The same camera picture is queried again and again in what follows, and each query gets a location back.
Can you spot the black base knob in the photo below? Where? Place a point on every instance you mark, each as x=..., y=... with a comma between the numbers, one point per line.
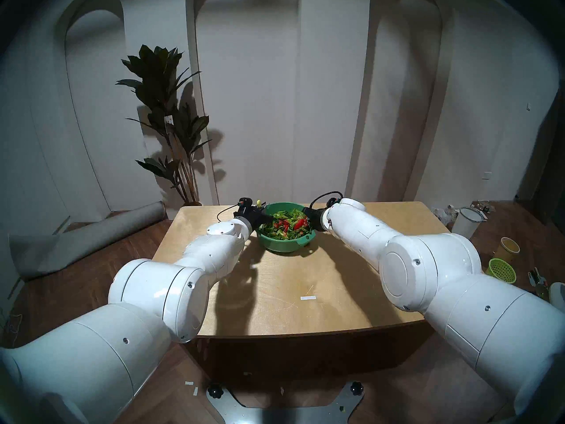
x=355, y=388
x=215, y=390

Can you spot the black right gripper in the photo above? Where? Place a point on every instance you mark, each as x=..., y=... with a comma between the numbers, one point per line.
x=315, y=217

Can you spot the mixed lettuce tomato salad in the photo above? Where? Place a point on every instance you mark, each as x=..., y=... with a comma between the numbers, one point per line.
x=287, y=226

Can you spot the small litter pile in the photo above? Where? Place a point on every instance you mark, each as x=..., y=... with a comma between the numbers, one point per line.
x=482, y=206

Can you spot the white swivel chair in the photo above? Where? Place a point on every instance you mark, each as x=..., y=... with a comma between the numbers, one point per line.
x=558, y=295

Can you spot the white bucket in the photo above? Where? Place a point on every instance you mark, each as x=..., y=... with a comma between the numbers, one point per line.
x=465, y=226

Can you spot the green mesh basket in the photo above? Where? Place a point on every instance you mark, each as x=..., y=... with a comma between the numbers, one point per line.
x=501, y=270

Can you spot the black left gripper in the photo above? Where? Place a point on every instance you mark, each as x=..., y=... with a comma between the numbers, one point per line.
x=246, y=213

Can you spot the crumpled white paper litter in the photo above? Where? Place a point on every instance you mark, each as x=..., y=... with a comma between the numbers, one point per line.
x=443, y=215

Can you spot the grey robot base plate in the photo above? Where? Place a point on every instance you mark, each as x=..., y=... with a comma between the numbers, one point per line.
x=287, y=414

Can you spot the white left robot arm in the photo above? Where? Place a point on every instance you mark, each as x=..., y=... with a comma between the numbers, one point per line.
x=145, y=295

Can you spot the yellow paper cup bin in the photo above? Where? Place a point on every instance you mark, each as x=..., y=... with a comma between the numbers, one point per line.
x=507, y=251

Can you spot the green plastic item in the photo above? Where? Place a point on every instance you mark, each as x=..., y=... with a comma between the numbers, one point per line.
x=538, y=282

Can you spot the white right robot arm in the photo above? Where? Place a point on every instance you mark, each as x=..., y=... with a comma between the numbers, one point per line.
x=441, y=273

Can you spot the rolled grey mat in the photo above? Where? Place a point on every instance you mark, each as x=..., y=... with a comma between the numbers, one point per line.
x=84, y=244

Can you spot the tall potted plant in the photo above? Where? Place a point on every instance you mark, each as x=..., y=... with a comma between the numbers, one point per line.
x=159, y=83

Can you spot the green plastic salad bowl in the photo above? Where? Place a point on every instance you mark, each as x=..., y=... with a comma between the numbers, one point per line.
x=287, y=246

